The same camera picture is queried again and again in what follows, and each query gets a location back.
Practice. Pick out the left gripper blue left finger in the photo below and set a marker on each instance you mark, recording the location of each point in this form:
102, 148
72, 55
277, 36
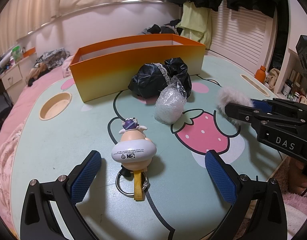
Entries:
37, 218

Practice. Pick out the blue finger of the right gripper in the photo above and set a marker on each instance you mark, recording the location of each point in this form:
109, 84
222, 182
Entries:
262, 105
245, 114

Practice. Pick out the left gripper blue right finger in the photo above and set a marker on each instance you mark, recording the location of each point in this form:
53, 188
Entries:
268, 219

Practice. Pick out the white fluffy pompom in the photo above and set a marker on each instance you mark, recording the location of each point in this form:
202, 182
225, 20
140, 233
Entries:
231, 95

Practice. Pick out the clear bubble wrap bag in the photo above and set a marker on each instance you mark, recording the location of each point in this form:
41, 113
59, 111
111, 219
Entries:
170, 103

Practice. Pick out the black lace fabric pouch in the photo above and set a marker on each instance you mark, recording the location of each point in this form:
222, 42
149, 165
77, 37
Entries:
152, 78

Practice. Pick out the pig figure keychain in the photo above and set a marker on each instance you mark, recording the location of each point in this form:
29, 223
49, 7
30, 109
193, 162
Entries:
135, 150

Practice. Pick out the round metal mirror tin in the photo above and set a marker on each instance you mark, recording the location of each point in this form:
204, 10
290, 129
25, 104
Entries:
132, 184

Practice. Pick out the person's right hand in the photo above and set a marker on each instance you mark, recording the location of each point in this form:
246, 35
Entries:
297, 181

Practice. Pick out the orange water bottle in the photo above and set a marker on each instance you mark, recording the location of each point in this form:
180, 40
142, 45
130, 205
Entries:
260, 74

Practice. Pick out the pink floral duvet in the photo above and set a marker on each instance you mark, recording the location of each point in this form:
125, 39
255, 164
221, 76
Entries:
11, 131

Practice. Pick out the light green hanging garment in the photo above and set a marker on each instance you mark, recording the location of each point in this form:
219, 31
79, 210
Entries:
196, 24

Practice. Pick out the dark clothes pile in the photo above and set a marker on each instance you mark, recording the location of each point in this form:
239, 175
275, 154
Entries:
168, 28

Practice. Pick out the white bedside drawer cabinet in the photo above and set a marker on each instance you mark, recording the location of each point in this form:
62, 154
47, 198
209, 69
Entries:
13, 80

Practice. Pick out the orange gradient cardboard box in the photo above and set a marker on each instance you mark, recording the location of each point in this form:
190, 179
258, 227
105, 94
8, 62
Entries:
107, 67

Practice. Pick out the patterned clothes heap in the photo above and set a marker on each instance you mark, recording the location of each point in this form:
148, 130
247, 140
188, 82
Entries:
45, 63

